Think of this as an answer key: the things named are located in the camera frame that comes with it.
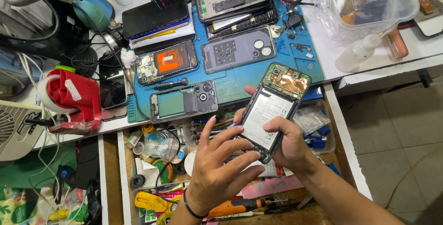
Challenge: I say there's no tray with brown boards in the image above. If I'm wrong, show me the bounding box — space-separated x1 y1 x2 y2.
413 0 443 38

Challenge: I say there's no cluttered side drawer with cables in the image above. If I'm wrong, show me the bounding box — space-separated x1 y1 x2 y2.
0 134 104 225

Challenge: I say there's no green printed packet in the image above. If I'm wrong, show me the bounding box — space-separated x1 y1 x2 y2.
0 188 39 225

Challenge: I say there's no yellow hand tool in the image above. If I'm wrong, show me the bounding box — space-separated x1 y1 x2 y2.
134 191 175 213

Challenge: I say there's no translucent grey phone back cover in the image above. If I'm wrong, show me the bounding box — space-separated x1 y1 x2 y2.
201 25 277 74

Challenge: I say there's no clear box with blue parts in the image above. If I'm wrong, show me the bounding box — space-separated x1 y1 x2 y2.
292 99 336 155

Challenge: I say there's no small amber bottle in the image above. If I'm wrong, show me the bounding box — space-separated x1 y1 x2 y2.
382 28 410 60

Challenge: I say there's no black smartphone with battery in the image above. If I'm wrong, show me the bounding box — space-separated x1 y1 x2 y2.
239 62 313 164

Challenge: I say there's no black glossy smartphone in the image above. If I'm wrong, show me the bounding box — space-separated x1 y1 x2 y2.
99 53 129 110

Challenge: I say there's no red tape dispenser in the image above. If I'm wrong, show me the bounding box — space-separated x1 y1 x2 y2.
44 67 102 135

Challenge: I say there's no black power adapter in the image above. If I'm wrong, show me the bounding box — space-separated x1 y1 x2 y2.
283 12 305 29

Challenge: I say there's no orange handled tool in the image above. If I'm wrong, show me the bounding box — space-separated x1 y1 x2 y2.
207 198 268 218

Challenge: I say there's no crumpled white tissue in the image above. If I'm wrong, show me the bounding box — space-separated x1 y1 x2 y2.
120 48 138 69

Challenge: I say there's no black smartphone with blue edge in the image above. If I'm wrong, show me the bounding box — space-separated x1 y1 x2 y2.
122 0 190 40

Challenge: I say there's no open drawer full of tools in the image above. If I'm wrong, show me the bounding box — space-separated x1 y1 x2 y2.
117 99 372 225

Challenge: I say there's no person's right hand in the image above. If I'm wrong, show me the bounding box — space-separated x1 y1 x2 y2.
233 86 314 176

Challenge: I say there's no long black cable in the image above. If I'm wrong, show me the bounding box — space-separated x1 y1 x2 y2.
71 2 182 205

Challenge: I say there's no teal bottle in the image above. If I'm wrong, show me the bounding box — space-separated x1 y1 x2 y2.
72 0 113 33

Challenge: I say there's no white tape roll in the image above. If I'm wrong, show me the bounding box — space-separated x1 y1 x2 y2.
37 74 71 115

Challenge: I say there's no small black roll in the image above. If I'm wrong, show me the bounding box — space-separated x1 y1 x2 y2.
129 174 146 189

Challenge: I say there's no grey phone middle frame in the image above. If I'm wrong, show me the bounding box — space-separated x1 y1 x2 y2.
150 80 219 124

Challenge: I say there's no opened phone with orange battery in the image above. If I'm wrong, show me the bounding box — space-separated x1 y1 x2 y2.
136 40 199 85

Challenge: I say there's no black wristband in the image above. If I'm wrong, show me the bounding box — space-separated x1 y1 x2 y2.
182 188 210 219

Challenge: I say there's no clear plastic container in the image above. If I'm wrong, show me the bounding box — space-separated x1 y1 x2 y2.
316 0 421 44

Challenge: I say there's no blue repair mat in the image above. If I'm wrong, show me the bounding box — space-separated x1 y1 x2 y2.
127 0 325 123

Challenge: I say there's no pink plastic strip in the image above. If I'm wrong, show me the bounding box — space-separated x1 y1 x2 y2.
240 175 306 200

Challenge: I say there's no black precision screwdriver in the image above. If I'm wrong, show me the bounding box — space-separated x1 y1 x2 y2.
145 77 189 91

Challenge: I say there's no white desk fan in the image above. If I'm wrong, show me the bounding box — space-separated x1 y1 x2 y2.
0 101 45 162

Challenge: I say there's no white squeeze bottle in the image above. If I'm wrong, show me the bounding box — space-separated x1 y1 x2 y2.
335 33 383 73

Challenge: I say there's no person's left hand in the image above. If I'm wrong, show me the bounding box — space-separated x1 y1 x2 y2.
186 116 266 216

